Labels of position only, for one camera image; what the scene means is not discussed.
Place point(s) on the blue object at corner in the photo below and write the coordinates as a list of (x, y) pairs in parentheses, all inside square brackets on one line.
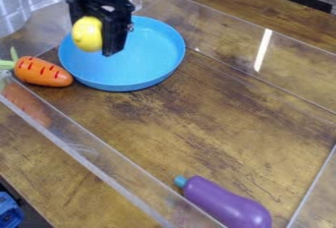
[(11, 213)]

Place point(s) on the purple toy eggplant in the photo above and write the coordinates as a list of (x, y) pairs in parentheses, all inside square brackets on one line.
[(232, 210)]

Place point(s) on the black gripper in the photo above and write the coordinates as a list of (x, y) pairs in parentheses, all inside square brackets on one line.
[(116, 21)]

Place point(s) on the yellow toy lemon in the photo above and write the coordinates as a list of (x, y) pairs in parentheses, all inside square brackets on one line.
[(87, 34)]

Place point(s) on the blue round tray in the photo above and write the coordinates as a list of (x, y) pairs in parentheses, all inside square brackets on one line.
[(153, 53)]

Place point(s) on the clear acrylic enclosure wall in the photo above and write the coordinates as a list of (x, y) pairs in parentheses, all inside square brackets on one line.
[(244, 116)]

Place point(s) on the orange toy carrot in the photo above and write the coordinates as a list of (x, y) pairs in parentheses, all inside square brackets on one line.
[(36, 71)]

